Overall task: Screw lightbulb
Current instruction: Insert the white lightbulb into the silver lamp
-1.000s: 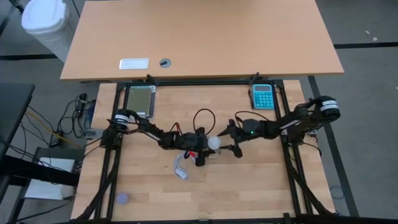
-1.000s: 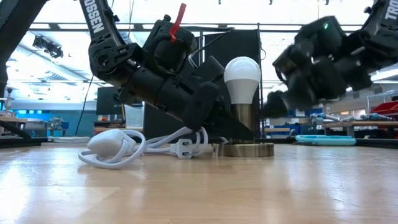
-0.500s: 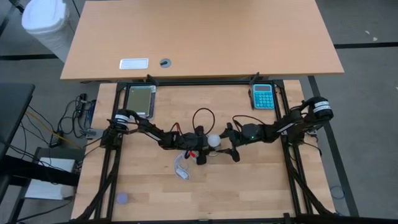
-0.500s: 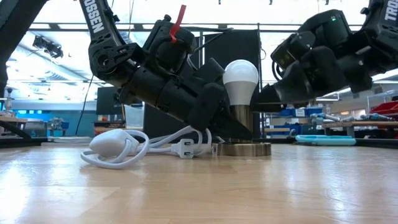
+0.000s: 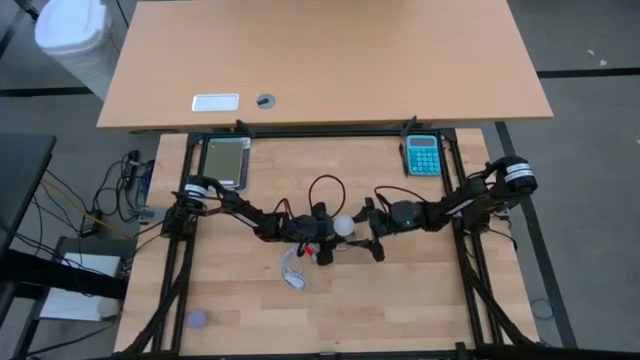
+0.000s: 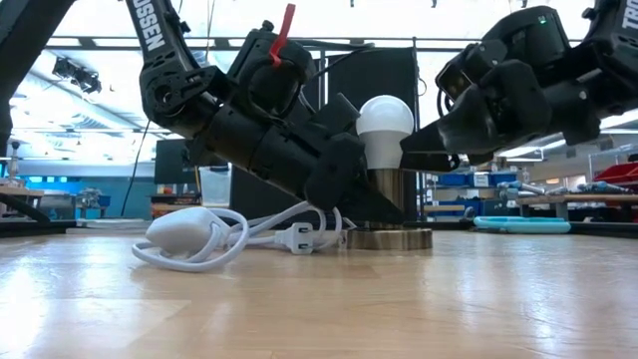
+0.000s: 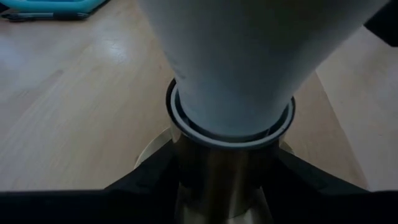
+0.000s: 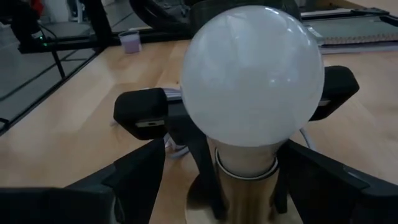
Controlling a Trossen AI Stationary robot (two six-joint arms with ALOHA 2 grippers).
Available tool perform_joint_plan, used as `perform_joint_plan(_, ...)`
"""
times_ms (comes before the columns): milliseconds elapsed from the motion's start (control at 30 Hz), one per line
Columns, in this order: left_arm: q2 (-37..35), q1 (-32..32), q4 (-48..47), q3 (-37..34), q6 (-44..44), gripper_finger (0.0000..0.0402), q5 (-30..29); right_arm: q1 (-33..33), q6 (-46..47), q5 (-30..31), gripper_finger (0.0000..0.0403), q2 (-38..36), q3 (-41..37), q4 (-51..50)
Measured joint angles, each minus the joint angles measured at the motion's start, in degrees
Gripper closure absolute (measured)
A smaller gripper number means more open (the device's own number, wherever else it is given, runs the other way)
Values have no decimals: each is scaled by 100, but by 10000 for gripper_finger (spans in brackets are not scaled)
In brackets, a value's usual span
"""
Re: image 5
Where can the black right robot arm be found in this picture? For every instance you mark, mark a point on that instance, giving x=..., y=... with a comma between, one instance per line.
x=480, y=200

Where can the white rectangular desk plate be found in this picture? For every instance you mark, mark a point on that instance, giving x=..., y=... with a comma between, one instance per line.
x=215, y=102

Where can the black stand beam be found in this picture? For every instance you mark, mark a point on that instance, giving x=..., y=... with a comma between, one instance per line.
x=60, y=277

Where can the bin with white bag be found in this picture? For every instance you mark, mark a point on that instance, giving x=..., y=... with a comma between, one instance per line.
x=75, y=30

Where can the black side table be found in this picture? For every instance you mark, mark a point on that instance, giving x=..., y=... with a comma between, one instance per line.
x=25, y=165

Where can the teal calculator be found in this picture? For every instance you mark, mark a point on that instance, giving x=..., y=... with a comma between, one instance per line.
x=422, y=157

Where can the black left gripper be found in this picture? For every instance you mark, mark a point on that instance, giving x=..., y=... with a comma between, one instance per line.
x=310, y=227

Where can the large wooden desk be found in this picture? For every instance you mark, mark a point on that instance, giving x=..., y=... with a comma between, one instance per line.
x=325, y=60

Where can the purple round disc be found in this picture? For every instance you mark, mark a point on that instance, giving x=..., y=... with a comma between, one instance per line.
x=196, y=319

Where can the white flat box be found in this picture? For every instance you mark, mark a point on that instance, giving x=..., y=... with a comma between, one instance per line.
x=80, y=300

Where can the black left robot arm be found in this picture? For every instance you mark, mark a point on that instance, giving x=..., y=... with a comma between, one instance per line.
x=240, y=210

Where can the grey power strip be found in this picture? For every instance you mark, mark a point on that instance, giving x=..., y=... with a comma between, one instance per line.
x=150, y=215

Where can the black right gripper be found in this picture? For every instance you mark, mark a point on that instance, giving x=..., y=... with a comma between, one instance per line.
x=400, y=217

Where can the black framed tablet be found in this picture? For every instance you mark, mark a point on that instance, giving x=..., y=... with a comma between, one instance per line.
x=225, y=162

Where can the white light bulb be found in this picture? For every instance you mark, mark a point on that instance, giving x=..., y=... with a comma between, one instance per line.
x=344, y=226

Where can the red zip tie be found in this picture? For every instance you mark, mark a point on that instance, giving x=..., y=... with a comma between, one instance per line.
x=311, y=251

